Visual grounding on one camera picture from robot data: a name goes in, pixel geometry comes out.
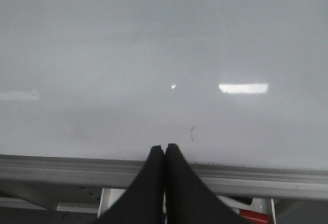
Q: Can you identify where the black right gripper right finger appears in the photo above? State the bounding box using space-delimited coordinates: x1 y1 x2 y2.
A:
165 144 246 223

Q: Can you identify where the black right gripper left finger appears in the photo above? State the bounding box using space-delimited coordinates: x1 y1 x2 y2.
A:
95 146 164 224

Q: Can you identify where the red item in bin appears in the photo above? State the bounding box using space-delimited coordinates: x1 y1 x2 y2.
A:
239 209 269 224

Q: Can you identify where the white whiteboard with aluminium frame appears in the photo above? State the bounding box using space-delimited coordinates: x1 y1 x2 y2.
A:
1 0 327 199

